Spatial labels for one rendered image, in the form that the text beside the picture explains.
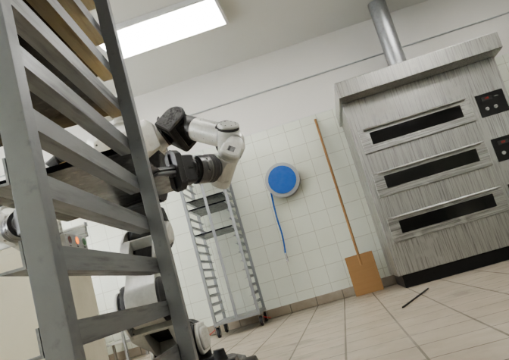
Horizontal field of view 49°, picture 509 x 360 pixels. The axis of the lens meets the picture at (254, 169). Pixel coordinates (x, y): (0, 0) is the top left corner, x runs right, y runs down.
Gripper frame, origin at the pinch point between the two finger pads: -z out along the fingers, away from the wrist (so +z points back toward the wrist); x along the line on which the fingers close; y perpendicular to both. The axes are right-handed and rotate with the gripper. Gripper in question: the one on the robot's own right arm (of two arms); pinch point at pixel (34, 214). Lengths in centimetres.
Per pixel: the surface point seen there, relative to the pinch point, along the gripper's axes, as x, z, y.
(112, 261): -29, -83, -24
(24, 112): -14, -106, -43
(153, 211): -17, -62, -1
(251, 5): 226, 172, 320
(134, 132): 1, -63, -1
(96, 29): 24, -64, -6
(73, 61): 7, -81, -22
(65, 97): -3, -87, -28
